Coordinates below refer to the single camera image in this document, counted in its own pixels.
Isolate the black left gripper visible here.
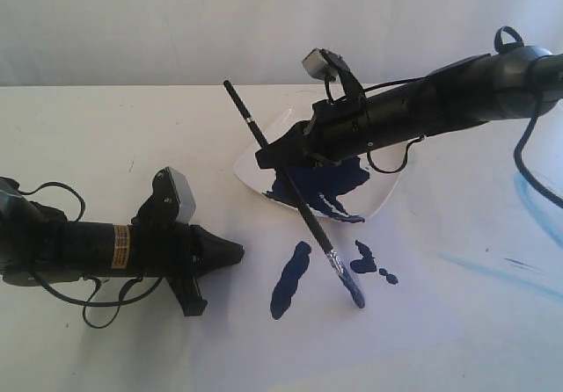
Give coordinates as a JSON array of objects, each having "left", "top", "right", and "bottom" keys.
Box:
[{"left": 131, "top": 223, "right": 245, "bottom": 316}]

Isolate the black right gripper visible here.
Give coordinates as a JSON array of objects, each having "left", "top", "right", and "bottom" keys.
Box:
[{"left": 256, "top": 98, "right": 374, "bottom": 170}]

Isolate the black paintbrush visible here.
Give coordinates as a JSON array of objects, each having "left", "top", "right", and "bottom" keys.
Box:
[{"left": 223, "top": 80, "right": 365, "bottom": 309}]

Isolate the white paper sheet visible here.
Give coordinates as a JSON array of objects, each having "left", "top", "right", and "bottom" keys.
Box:
[{"left": 189, "top": 176, "right": 504, "bottom": 391}]

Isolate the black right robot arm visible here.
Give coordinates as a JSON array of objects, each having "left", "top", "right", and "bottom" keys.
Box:
[{"left": 255, "top": 26, "right": 562, "bottom": 169}]

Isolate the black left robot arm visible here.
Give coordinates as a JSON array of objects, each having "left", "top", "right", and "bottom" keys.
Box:
[{"left": 1, "top": 167, "right": 245, "bottom": 316}]

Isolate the white square plate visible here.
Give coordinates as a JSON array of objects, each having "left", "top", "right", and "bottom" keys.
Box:
[{"left": 232, "top": 106, "right": 423, "bottom": 224}]

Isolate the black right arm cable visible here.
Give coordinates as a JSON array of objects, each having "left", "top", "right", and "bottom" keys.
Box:
[{"left": 323, "top": 75, "right": 563, "bottom": 211}]

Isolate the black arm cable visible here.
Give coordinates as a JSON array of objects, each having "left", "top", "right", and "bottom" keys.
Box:
[
  {"left": 17, "top": 181, "right": 164, "bottom": 330},
  {"left": 323, "top": 75, "right": 563, "bottom": 211}
]

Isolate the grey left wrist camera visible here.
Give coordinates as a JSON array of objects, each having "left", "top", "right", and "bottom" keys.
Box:
[{"left": 151, "top": 166, "right": 196, "bottom": 225}]

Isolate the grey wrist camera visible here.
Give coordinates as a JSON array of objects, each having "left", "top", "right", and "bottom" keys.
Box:
[
  {"left": 302, "top": 48, "right": 350, "bottom": 83},
  {"left": 151, "top": 166, "right": 196, "bottom": 225}
]

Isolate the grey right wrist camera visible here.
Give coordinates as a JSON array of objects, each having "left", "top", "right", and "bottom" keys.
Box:
[{"left": 302, "top": 48, "right": 350, "bottom": 83}]

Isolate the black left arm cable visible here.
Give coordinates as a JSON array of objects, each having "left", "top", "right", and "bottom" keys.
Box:
[{"left": 17, "top": 181, "right": 164, "bottom": 330}]

